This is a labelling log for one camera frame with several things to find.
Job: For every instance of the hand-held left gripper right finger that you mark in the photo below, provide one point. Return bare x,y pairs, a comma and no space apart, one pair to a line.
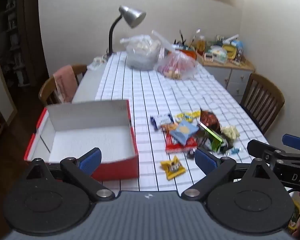
205,159

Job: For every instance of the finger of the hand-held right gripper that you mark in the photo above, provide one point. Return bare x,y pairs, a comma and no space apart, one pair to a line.
260,147
295,140

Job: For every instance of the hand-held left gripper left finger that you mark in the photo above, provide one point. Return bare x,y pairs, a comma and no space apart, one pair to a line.
91,159

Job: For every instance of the small dark candy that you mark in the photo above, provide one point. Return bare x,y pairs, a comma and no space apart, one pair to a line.
190,154

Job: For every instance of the red cardboard box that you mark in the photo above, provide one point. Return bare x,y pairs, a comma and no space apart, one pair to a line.
90,140

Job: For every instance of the green snack packet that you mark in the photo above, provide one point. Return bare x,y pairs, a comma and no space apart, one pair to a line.
212,137

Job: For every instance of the small blue candy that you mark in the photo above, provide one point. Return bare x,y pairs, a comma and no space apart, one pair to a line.
235,150

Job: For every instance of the black snack packet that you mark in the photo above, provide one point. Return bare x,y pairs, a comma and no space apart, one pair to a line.
227,146

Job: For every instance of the red snack packet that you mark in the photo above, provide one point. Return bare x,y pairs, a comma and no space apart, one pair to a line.
177,148

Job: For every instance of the cream snack packet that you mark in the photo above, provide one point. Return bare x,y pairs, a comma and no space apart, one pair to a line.
230,131

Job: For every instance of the small yellow snack packet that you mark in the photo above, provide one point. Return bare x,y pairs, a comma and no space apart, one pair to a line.
172,167

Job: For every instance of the light blue snack packet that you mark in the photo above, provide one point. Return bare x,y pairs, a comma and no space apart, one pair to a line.
183,131

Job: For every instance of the dark red snack bag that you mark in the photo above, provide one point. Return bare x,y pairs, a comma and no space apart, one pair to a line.
208,120

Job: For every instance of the orange snack packet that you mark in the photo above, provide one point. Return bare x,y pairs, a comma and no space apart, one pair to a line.
170,126

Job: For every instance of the blue and white snack packet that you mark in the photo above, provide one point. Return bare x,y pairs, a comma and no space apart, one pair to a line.
162,120

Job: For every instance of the clear bag of red snacks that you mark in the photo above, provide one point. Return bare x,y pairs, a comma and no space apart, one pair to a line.
176,65

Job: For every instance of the clear bag of white snacks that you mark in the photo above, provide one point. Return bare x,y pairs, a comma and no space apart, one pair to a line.
142,55

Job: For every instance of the wooden slatted chair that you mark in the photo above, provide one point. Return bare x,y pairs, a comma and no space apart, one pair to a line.
262,97

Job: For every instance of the grey cabinet with wooden top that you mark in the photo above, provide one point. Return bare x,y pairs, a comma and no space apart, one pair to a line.
236,77

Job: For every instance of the pink cloth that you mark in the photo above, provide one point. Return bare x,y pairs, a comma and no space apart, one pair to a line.
65,82

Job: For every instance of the white checked tablecloth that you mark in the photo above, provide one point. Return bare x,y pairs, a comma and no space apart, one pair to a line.
152,92

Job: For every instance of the yellow case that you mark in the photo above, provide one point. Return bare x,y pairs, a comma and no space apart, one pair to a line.
230,52

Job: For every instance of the tissue pack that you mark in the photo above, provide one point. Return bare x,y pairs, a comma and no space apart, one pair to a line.
218,54

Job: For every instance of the white timer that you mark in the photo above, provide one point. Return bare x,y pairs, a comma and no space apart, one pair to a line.
208,56

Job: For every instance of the orange container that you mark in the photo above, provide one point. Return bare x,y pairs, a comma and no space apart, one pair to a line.
190,54

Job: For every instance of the white tube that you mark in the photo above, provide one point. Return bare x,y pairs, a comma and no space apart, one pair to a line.
231,38

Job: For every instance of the bottle of yellow liquid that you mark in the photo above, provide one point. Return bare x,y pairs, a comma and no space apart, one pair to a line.
201,45

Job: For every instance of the paint brush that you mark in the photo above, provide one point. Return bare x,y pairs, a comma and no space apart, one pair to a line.
181,37
193,40

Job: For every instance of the dark bookshelf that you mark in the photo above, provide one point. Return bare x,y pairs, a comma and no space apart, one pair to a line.
12,42

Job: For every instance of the grey desk lamp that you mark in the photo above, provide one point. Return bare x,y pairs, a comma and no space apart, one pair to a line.
132,16

